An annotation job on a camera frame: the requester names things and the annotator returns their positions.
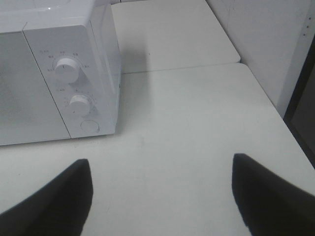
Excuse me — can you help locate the white control knob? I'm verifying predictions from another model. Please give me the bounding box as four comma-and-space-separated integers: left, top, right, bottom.
54, 58, 80, 84
69, 94, 92, 117

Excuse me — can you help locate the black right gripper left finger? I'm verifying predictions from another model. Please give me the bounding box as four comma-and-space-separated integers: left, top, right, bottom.
0, 159, 94, 236

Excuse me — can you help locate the round door release button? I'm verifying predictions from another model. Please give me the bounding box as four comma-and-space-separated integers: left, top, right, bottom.
81, 120, 100, 133

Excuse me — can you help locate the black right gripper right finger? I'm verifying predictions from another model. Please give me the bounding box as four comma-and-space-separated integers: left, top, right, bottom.
231, 153, 315, 236

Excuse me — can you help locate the white microwave door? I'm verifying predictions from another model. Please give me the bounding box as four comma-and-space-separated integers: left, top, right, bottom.
0, 32, 70, 145

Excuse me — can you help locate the white microwave oven body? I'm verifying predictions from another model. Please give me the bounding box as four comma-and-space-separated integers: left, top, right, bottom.
0, 0, 122, 139

